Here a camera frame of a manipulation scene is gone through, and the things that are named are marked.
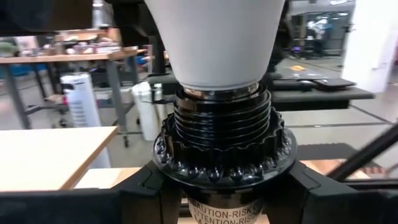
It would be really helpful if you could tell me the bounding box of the white waste bin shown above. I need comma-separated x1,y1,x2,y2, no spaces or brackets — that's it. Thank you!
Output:
131,81,162,141

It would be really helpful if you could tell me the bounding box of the white tower fan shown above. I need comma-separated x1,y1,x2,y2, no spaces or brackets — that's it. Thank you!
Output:
60,72,103,129

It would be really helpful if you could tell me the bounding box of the white lightbulb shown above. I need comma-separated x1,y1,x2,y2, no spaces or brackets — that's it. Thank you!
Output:
144,0,286,91

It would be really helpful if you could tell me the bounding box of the black desk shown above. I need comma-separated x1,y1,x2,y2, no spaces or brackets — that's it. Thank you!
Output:
147,73,376,112

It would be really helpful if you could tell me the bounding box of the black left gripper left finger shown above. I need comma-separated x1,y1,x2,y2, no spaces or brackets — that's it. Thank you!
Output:
0,161,183,224

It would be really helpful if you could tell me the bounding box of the black floor mat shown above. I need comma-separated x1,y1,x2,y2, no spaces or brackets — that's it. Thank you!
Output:
297,142,374,161

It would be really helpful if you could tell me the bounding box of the black flat case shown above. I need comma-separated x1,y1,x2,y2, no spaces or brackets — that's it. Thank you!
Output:
313,77,356,91

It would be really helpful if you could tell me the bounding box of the round wooden lamp base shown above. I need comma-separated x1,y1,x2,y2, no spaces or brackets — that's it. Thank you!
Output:
151,81,298,224

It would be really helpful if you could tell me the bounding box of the light wood desk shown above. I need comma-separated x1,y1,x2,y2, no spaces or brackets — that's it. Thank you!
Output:
0,126,120,192

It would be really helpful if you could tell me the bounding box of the person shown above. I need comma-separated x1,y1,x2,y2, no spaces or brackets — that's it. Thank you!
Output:
306,17,330,57

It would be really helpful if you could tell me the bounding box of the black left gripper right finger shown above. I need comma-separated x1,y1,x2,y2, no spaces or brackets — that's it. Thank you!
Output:
264,160,398,224

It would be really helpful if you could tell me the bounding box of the wooden workbench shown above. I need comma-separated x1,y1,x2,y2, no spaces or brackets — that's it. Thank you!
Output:
0,46,149,147

